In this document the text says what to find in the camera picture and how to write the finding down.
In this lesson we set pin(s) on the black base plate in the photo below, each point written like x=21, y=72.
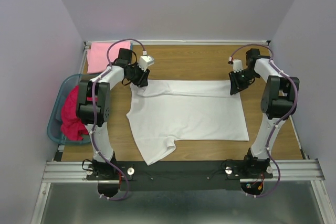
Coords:
x=178, y=176

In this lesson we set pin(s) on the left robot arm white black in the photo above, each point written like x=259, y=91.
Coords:
x=93, y=108

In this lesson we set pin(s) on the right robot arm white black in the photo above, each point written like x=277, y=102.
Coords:
x=278, y=103

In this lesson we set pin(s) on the folded pink t-shirt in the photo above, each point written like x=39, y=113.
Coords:
x=97, y=55

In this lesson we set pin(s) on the aluminium frame rail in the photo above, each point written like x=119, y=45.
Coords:
x=295, y=194

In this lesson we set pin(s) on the red t-shirt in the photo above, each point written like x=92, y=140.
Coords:
x=72, y=127

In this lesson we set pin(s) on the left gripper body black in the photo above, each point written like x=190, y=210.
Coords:
x=137, y=75

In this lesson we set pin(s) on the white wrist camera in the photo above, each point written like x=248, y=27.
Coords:
x=145, y=61
x=236, y=64

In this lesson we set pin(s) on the blue plastic basket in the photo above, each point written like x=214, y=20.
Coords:
x=54, y=125

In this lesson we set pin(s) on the white t-shirt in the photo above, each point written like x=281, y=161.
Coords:
x=167, y=111

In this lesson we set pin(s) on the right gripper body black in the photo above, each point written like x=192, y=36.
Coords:
x=240, y=80

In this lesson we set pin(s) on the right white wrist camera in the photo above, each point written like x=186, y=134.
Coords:
x=236, y=64

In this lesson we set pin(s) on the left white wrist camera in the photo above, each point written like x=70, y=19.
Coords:
x=145, y=61

